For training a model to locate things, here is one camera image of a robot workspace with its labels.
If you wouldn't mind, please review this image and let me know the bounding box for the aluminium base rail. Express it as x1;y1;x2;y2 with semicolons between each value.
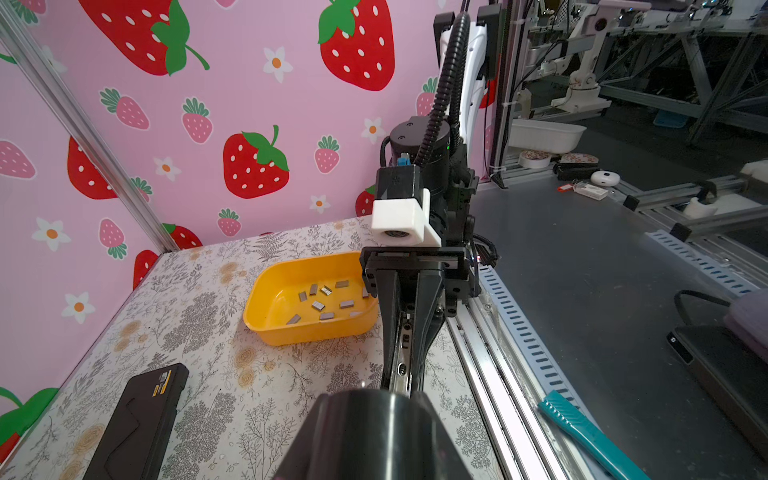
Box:
446;284;606;479

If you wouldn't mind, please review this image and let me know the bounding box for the yellow plastic tray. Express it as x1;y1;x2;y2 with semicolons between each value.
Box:
243;251;379;346

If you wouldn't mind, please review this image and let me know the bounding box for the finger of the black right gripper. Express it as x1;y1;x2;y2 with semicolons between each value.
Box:
411;270;445;393
376;270;404;393

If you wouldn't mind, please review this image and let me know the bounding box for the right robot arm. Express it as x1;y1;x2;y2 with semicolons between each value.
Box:
360;2;503;396

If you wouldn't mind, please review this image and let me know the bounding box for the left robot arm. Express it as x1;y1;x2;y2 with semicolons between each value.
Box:
274;389;471;479

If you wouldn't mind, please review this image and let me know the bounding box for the teal plastic tool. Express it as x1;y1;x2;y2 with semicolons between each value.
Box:
538;391;650;480

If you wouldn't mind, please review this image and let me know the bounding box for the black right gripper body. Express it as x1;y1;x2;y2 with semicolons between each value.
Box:
360;247;481;315

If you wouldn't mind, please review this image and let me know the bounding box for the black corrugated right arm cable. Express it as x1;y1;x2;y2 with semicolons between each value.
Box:
413;10;472;169

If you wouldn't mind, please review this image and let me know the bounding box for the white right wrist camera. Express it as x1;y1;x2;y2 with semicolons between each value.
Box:
371;165;442;248

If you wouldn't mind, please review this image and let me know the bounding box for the grey slotted cable duct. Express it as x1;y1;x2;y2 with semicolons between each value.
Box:
479;266;594;421

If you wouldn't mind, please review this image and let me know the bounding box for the black flat tool case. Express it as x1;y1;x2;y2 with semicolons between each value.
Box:
84;363;189;479

